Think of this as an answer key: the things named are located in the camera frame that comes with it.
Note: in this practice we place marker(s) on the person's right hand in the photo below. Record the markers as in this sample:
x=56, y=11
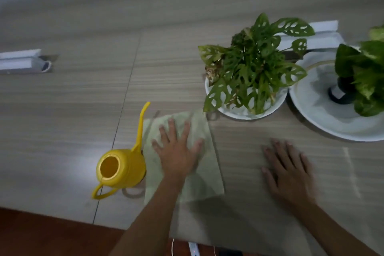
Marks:
x=289, y=179

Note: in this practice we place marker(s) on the person's left hand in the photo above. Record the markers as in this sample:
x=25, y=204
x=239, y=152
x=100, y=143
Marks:
x=177, y=159

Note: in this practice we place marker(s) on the person's right little finger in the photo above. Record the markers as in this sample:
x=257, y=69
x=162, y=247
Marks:
x=306, y=165

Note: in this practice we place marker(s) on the person's left little finger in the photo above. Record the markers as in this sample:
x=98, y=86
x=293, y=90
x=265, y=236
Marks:
x=158, y=148

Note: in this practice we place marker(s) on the person's right middle finger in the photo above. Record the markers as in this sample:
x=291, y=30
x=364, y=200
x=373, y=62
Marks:
x=280, y=152

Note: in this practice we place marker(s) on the person's left thumb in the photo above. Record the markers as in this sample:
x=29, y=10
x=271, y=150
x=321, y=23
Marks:
x=197, y=150

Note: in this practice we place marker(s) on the person's left middle finger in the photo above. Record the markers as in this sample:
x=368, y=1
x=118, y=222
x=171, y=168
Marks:
x=172, y=131

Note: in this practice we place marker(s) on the person's right thumb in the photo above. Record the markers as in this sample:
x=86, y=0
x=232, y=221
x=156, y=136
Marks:
x=268, y=179

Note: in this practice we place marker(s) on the light green cleaning cloth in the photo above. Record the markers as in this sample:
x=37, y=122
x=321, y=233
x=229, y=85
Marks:
x=207, y=171

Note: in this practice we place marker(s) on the person's right forearm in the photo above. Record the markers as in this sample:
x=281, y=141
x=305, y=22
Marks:
x=333, y=231

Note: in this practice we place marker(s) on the person's left forearm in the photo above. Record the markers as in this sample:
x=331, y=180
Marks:
x=148, y=219

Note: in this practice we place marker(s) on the yellow plastic watering can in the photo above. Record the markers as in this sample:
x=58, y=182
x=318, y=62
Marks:
x=123, y=168

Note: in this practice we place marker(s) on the white round plant pot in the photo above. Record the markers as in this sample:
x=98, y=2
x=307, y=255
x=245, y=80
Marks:
x=240, y=112

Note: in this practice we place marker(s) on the large white round dish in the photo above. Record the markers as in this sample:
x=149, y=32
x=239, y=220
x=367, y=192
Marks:
x=318, y=108

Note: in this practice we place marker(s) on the small black plant pot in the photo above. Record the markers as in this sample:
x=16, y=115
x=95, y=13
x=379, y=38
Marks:
x=342, y=92

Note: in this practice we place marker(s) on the green plant with holed leaves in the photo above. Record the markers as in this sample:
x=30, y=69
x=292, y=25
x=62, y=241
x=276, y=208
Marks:
x=252, y=63

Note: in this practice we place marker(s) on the white strip with red light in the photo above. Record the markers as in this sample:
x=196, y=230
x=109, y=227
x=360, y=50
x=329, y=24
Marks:
x=194, y=249

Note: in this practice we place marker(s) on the broad-leaf green plant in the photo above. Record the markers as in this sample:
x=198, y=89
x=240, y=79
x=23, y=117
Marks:
x=367, y=78

